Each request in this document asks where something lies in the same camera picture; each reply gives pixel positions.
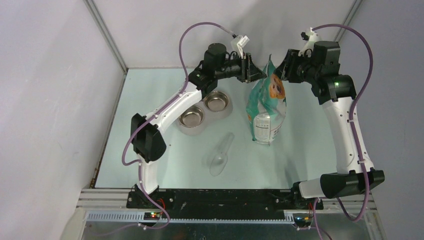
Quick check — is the steel bowl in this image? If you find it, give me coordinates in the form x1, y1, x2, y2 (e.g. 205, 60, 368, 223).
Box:
177, 105, 205, 128
203, 90, 230, 112

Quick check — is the controller board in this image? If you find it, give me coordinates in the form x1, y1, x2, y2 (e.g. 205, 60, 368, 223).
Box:
293, 216, 314, 231
143, 211, 162, 221

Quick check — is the left controller board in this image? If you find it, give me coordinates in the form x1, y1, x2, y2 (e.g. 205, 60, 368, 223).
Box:
143, 211, 162, 221

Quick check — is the left steel bowl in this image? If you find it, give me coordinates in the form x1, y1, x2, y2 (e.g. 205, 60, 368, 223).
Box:
177, 105, 205, 128

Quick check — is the clear plastic scoop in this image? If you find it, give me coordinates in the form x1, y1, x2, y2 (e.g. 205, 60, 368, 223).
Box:
209, 132, 235, 177

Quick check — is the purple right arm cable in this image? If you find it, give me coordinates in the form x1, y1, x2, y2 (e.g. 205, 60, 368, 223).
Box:
311, 23, 374, 240

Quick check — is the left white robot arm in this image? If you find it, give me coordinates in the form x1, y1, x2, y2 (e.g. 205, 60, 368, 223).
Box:
126, 43, 266, 208

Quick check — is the right controller board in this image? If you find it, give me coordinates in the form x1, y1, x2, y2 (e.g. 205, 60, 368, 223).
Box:
293, 216, 314, 231

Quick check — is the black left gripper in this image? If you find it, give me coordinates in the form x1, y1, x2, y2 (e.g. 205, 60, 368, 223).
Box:
214, 50, 266, 84

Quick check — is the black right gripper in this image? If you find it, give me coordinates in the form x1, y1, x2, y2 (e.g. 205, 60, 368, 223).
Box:
273, 48, 320, 84

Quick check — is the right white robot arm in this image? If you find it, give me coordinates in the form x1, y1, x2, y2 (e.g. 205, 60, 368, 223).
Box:
274, 41, 385, 209

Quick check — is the teal pet food bag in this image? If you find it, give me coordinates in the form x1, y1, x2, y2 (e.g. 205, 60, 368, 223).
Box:
245, 56, 287, 145

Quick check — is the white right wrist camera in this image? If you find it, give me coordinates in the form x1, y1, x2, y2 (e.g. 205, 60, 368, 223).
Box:
298, 27, 322, 57

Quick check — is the right steel bowl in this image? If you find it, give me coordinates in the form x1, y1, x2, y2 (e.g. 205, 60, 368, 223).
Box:
203, 90, 230, 112

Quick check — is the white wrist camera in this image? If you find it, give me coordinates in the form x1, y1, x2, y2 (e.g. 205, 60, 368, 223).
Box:
230, 34, 250, 59
298, 27, 322, 57

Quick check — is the aluminium frame rail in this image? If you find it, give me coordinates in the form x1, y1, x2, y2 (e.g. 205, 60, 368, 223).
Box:
76, 188, 379, 223

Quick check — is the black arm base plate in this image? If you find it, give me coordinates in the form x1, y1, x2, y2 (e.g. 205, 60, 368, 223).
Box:
126, 188, 324, 220

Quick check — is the grey double bowl stand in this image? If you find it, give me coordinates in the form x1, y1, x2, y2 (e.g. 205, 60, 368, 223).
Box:
177, 90, 233, 136

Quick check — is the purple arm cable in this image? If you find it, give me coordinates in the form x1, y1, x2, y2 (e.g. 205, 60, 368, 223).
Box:
121, 21, 237, 231
311, 23, 374, 240

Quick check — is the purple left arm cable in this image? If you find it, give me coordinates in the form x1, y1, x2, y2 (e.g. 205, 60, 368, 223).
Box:
121, 21, 237, 231

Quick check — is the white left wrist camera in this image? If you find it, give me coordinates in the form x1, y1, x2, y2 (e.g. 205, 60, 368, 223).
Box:
230, 34, 250, 59

